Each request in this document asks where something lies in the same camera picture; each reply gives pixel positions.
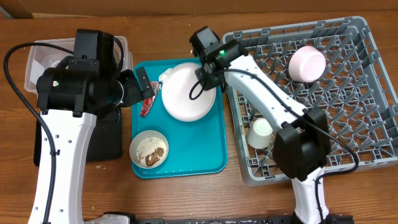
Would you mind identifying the grey bowl with food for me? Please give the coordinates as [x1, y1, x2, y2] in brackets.
[129, 130, 169, 169]

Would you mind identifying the clear plastic storage bin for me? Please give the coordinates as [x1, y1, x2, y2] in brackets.
[24, 36, 133, 95]

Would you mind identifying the black plastic tray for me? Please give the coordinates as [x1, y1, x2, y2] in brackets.
[33, 107, 124, 167]

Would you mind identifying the pink bowl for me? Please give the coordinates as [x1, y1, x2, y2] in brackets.
[288, 46, 326, 83]

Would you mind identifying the white paper cup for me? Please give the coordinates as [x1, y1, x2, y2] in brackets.
[246, 118, 273, 149]

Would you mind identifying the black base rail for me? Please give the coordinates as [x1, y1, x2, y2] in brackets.
[102, 211, 301, 224]

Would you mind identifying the white tissue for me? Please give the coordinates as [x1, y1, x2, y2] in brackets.
[159, 68, 172, 83]

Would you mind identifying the teal serving tray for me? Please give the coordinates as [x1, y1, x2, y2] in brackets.
[130, 57, 229, 180]

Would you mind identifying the red foil wrapper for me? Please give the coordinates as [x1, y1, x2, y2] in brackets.
[139, 81, 162, 118]

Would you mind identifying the large pink plate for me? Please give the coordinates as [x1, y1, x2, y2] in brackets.
[162, 62, 216, 122]

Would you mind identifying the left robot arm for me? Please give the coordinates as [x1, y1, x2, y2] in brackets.
[29, 29, 154, 223]

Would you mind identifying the grey dishwasher rack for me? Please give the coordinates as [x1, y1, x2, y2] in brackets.
[223, 16, 397, 170]

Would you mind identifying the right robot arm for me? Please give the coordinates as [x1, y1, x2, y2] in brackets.
[189, 26, 331, 223]

